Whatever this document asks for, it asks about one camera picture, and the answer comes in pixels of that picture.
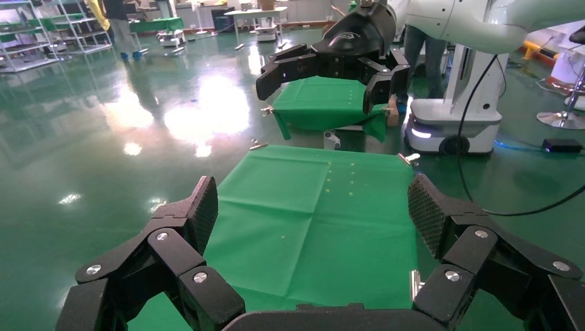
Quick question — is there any thin black cable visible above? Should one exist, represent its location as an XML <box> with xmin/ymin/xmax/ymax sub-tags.
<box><xmin>457</xmin><ymin>54</ymin><xmax>585</xmax><ymax>218</ymax></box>

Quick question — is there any white wheeled robot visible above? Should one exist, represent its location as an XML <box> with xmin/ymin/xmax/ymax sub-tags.
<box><xmin>404</xmin><ymin>43</ymin><xmax>510</xmax><ymax>157</ymax></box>

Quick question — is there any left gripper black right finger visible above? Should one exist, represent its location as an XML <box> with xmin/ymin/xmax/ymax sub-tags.
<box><xmin>406</xmin><ymin>173</ymin><xmax>585</xmax><ymax>331</ymax></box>

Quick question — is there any chrome base stool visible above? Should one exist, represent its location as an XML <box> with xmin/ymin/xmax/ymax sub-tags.
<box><xmin>537</xmin><ymin>63</ymin><xmax>585</xmax><ymax>131</ymax></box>

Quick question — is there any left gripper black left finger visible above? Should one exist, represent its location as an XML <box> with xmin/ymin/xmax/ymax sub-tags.
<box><xmin>54</xmin><ymin>175</ymin><xmax>246</xmax><ymax>331</ymax></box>

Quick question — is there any white metal shelf rack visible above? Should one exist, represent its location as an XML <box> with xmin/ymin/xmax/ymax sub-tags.
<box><xmin>0</xmin><ymin>0</ymin><xmax>60</xmax><ymax>74</ymax></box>
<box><xmin>48</xmin><ymin>0</ymin><xmax>114</xmax><ymax>56</ymax></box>

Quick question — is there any orange object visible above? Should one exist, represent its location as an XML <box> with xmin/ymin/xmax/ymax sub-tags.
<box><xmin>522</xmin><ymin>40</ymin><xmax>561</xmax><ymax>63</ymax></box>

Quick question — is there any wooden block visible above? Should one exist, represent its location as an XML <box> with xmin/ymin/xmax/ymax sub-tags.
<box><xmin>385</xmin><ymin>94</ymin><xmax>401</xmax><ymax>129</ymax></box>

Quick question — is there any yellow garment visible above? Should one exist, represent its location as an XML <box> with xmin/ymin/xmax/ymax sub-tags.
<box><xmin>88</xmin><ymin>0</ymin><xmax>112</xmax><ymax>32</ymax></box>

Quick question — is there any white table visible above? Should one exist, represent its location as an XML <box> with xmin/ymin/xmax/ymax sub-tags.
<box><xmin>223</xmin><ymin>6</ymin><xmax>290</xmax><ymax>51</ymax></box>

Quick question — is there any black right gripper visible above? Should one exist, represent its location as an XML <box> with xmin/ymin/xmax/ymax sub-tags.
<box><xmin>255</xmin><ymin>3</ymin><xmax>413</xmax><ymax>115</ymax></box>

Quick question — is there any dark cabinet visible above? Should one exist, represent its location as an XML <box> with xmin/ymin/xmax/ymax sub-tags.
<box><xmin>210</xmin><ymin>6</ymin><xmax>236</xmax><ymax>33</ymax></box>

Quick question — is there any green tablecloth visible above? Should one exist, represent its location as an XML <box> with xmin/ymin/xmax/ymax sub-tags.
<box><xmin>272</xmin><ymin>75</ymin><xmax>389</xmax><ymax>143</ymax></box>
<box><xmin>127</xmin><ymin>145</ymin><xmax>419</xmax><ymax>331</ymax></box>

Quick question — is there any green covered table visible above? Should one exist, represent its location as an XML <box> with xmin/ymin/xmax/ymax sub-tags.
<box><xmin>129</xmin><ymin>17</ymin><xmax>186</xmax><ymax>34</ymax></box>

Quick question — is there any person in dark top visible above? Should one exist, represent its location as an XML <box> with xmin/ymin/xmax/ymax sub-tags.
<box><xmin>101</xmin><ymin>0</ymin><xmax>145</xmax><ymax>61</ymax></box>

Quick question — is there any black power adapter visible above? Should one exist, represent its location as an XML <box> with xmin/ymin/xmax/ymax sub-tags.
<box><xmin>541</xmin><ymin>138</ymin><xmax>584</xmax><ymax>155</ymax></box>

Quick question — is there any white unit red base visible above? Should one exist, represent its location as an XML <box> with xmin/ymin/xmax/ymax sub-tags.
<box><xmin>546</xmin><ymin>43</ymin><xmax>585</xmax><ymax>97</ymax></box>

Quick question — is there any small white robot base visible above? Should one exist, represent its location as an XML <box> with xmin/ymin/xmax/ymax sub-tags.
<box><xmin>155</xmin><ymin>28</ymin><xmax>188</xmax><ymax>49</ymax></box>
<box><xmin>255</xmin><ymin>18</ymin><xmax>279</xmax><ymax>43</ymax></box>

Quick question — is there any white table leg bracket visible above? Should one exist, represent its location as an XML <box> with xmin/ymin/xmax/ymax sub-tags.
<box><xmin>323</xmin><ymin>130</ymin><xmax>343</xmax><ymax>151</ymax></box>

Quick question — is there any person in blue jeans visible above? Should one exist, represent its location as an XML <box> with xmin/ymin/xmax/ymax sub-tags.
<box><xmin>395</xmin><ymin>25</ymin><xmax>449</xmax><ymax>115</ymax></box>

